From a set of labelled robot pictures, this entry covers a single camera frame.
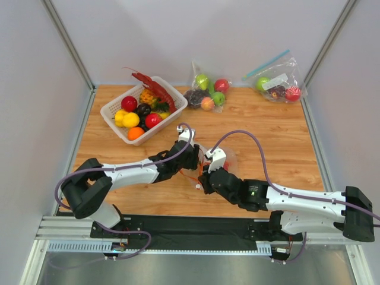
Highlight dark plum blue bag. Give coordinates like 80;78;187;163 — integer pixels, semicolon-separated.
268;85;286;100

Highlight orange zip top bag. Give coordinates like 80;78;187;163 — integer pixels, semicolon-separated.
179;144;239;190

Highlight red apple blue bag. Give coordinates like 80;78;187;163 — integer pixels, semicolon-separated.
285;86;302;102

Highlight red apple back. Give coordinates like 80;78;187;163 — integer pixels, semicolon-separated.
121;96;138;112

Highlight white slotted cable duct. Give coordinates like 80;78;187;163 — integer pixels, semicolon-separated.
47;240;290;256

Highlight white plastic basket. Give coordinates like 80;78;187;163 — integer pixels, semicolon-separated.
100;76;188;146

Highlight black grape bunch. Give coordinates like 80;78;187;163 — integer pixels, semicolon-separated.
138;116;149;132

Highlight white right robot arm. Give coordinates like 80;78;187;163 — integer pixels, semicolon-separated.
198;167;375;242

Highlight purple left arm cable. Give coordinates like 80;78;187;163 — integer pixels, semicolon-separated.
55;122;194;212

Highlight green pear in bag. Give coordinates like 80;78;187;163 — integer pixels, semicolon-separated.
195;74;210;90

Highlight peach in bag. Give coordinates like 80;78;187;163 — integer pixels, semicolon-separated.
201;97;215;111

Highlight blue zip top bag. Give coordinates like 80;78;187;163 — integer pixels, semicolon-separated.
242;49;308;103

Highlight yellow lemon fruit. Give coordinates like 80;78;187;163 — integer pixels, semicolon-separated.
122;112;140;128

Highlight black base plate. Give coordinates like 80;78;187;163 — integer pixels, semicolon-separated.
90;214;303;249

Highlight orange fruit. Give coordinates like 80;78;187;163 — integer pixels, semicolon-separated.
128;126;145;141

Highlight red apple front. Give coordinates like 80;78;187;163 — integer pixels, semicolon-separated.
145;113;163;129

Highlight yellow bell pepper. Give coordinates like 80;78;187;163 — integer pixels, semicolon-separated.
114;109;128;128

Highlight red fake lobster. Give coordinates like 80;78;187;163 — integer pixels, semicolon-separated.
124;66;177;113

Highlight red apple in bag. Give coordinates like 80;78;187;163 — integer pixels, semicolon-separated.
214;78;230;93

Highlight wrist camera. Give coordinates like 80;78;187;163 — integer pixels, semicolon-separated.
205;147;226;173
176;126;195;147

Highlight clear bag of fruit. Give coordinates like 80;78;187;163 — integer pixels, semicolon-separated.
183;61;232;113

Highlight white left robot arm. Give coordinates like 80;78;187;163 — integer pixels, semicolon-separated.
61;140;200;229

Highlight green apple in bag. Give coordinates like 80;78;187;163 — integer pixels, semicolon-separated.
211;91;225;106

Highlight purple grapes in bag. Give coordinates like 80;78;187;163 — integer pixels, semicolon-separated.
183;89;209;109

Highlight yellow banana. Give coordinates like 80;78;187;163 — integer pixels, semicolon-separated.
158;112;171;120

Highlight dark purple plum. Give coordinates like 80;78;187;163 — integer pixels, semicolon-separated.
135;103;151;117

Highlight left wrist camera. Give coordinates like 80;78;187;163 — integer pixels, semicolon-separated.
176;126;195;147

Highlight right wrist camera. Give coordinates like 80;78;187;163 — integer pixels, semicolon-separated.
205;147;226;173

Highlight fake red bell pepper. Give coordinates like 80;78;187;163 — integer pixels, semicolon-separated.
223;161;230;171

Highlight fake pineapple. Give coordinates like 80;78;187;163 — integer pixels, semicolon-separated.
139;88;158;109

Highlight green apple blue bag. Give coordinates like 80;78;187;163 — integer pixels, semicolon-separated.
256;77;271;91

